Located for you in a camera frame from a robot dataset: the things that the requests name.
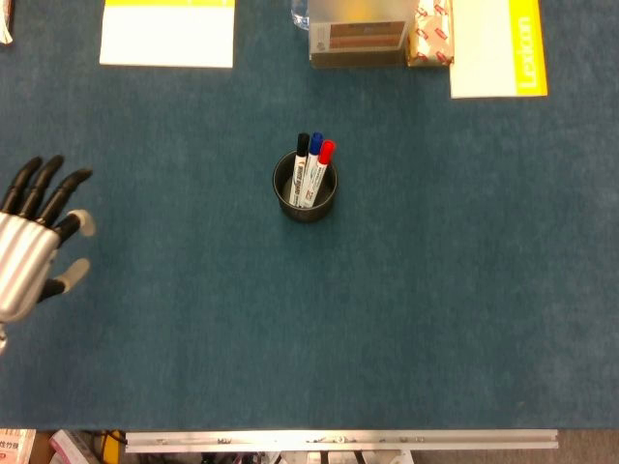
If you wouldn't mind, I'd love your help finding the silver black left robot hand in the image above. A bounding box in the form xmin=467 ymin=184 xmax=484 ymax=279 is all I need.
xmin=0 ymin=154 xmax=98 ymax=325

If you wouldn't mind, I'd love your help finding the red-capped white marker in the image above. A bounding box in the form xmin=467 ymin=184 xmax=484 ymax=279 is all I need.
xmin=302 ymin=139 xmax=337 ymax=208

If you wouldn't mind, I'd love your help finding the black mesh pen cup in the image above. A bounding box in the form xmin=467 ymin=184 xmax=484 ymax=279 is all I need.
xmin=272 ymin=148 xmax=339 ymax=223

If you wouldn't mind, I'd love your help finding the black-capped marker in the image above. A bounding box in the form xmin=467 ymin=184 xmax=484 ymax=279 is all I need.
xmin=288 ymin=131 xmax=310 ymax=207

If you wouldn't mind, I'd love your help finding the blue-capped marker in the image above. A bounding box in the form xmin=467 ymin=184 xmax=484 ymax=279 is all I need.
xmin=297 ymin=130 xmax=324 ymax=208

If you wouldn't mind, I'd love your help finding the white red printed packet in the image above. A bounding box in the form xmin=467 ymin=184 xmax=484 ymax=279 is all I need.
xmin=0 ymin=427 xmax=38 ymax=464

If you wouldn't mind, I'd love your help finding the pink white packet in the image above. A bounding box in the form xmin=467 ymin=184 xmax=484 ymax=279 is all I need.
xmin=47 ymin=428 xmax=98 ymax=464

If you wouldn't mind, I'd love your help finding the white printed snack bag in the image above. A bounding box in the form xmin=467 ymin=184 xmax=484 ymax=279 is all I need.
xmin=0 ymin=0 xmax=15 ymax=45

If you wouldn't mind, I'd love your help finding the yellow white plain book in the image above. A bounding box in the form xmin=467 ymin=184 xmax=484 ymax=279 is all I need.
xmin=99 ymin=0 xmax=237 ymax=70

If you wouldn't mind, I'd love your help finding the clear plastic water bottle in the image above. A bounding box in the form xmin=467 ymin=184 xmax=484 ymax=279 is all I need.
xmin=289 ymin=0 xmax=310 ymax=31

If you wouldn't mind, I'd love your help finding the blue felt table mat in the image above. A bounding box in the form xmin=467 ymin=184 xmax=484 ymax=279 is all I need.
xmin=0 ymin=0 xmax=619 ymax=431

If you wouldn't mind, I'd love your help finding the red brown picture card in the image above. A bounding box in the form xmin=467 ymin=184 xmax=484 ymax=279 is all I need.
xmin=309 ymin=20 xmax=406 ymax=55

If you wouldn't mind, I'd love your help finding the gold red printed snack pack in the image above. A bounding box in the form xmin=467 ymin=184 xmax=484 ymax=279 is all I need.
xmin=405 ymin=0 xmax=456 ymax=68

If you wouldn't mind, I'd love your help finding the yellow white Lexicon book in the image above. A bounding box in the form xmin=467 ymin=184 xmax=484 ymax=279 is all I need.
xmin=449 ymin=0 xmax=549 ymax=100

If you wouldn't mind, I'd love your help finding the aluminium profile rail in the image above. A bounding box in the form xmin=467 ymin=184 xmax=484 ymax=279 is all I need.
xmin=124 ymin=428 xmax=560 ymax=454

